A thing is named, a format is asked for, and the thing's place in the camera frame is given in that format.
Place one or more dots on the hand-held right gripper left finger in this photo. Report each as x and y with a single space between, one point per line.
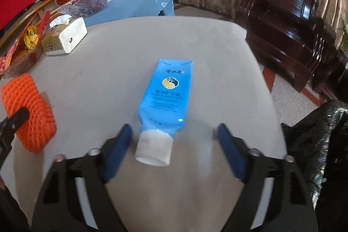
117 153

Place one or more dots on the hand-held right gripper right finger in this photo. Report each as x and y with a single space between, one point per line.
231 150

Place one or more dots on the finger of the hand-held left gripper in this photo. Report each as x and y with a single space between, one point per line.
15 118

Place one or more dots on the orange foam fruit net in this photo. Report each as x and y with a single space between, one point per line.
35 112

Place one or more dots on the blue hand cream tube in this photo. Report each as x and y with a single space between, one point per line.
165 96

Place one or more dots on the black woven bin with bag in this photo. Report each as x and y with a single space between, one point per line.
312 145

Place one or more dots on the glass plate of red candies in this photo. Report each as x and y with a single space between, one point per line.
19 58

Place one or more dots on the grey tablecloth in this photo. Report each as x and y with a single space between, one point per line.
108 71

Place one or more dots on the tissue box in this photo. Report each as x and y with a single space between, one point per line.
68 36

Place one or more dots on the wooden television stand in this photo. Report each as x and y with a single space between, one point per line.
38 5

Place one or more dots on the dark wooden side table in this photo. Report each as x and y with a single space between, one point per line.
334 71

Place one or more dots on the dark wooden armchair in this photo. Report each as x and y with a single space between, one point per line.
285 31

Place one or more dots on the glass fruit bowl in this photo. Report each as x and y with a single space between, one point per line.
89 2

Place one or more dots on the blue covered stool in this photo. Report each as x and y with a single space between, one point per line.
136 3

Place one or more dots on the green potted plant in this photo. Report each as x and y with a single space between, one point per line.
344 33

